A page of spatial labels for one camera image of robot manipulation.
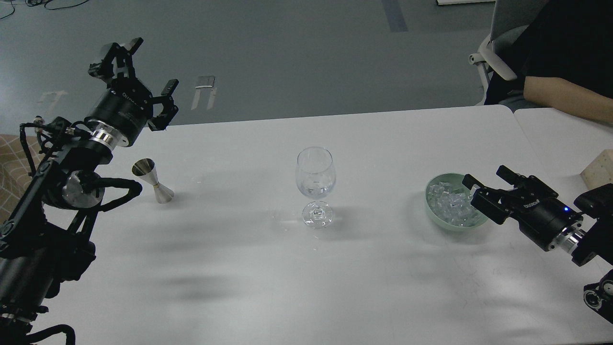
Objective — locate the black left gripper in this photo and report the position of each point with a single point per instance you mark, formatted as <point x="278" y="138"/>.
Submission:
<point x="127" y="104"/>

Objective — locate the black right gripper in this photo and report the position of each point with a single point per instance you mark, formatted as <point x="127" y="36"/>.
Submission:
<point x="541" y="216"/>

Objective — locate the steel double jigger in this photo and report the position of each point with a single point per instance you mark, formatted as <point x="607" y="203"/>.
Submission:
<point x="145" y="169"/>

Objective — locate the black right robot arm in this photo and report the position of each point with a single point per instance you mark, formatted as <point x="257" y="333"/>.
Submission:
<point x="585" y="232"/>

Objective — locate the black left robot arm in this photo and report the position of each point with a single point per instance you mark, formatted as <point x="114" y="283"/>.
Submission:
<point x="45" y="241"/>

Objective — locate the pile of ice cubes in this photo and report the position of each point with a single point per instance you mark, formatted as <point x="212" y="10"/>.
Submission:
<point x="451" y="204"/>

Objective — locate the clear wine glass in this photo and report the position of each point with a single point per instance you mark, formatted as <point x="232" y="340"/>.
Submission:
<point x="315" y="177"/>

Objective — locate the green bowl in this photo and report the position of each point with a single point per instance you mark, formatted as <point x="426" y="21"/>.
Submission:
<point x="455" y="179"/>

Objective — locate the light wooden block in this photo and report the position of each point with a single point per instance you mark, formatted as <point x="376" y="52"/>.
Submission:
<point x="600" y="171"/>

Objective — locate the seated person in black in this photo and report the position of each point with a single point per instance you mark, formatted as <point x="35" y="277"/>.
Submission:
<point x="563" y="60"/>

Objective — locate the beige checked cushion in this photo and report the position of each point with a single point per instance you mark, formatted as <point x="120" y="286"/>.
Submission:
<point x="14" y="178"/>

